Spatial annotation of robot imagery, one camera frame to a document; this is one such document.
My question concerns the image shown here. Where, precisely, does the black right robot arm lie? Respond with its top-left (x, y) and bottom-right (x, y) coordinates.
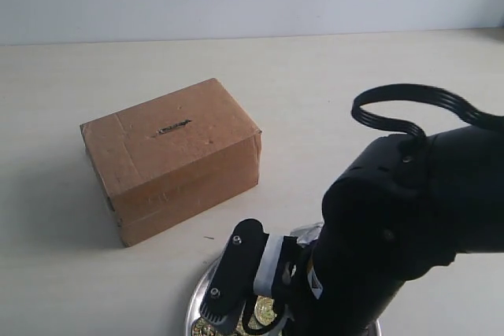
top-left (283, 127), bottom-right (503, 335)

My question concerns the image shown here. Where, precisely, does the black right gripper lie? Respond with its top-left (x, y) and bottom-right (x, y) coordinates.
top-left (272, 236), bottom-right (327, 335)

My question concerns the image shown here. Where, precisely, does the brown cardboard slot box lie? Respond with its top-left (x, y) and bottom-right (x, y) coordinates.
top-left (80, 78), bottom-right (261, 247)

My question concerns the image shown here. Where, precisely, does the round metal plate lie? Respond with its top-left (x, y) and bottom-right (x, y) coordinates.
top-left (183, 260), bottom-right (382, 336)

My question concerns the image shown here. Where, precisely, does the gold coin lower centre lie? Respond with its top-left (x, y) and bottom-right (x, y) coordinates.
top-left (254, 296), bottom-right (277, 327)

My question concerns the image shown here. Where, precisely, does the black flat ribbon cable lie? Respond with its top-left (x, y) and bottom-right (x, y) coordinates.
top-left (350, 83), bottom-right (504, 144)

